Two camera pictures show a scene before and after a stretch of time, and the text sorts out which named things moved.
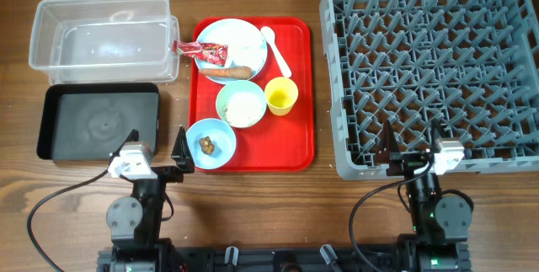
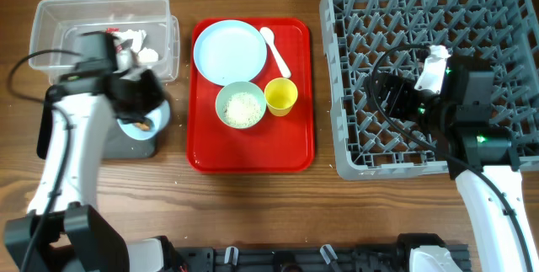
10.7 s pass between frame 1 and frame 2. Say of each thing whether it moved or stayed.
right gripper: moved
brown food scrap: moved
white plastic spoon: stayed
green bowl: stayed
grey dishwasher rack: stayed
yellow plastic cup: stayed
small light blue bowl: moved
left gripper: moved
